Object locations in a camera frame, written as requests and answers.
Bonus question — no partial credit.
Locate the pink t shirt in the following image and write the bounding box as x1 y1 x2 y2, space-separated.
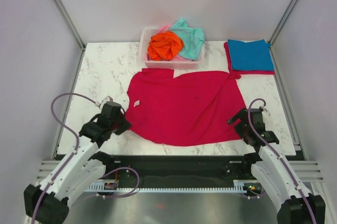
156 24 172 34

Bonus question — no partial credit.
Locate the left aluminium frame post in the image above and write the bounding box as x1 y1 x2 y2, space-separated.
52 0 86 51

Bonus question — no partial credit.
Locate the folded red t shirt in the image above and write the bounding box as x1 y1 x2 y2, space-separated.
224 42 275 78

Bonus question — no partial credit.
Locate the folded blue t shirt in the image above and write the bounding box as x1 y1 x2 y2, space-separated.
226 40 274 72

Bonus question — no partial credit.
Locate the white cable duct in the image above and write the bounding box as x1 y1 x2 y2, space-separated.
85 181 246 193

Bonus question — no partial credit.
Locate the pink plastic laundry basket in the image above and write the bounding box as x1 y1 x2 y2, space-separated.
138 27 205 70

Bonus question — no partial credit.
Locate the aluminium frame post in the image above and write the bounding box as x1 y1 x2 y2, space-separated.
52 0 86 51
269 0 299 45

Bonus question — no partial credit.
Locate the orange t shirt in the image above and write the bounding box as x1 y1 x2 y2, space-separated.
147 31 184 61

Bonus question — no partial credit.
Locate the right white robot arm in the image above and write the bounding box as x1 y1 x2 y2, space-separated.
227 108 326 223

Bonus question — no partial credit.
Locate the right aluminium frame post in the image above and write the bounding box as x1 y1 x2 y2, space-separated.
269 0 299 45

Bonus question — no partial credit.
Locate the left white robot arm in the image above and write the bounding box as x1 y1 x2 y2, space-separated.
24 100 131 223

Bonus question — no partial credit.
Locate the crimson red t shirt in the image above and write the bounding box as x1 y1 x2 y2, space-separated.
126 69 245 147

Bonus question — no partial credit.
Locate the teal t shirt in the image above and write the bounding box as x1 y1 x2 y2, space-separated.
169 18 205 60

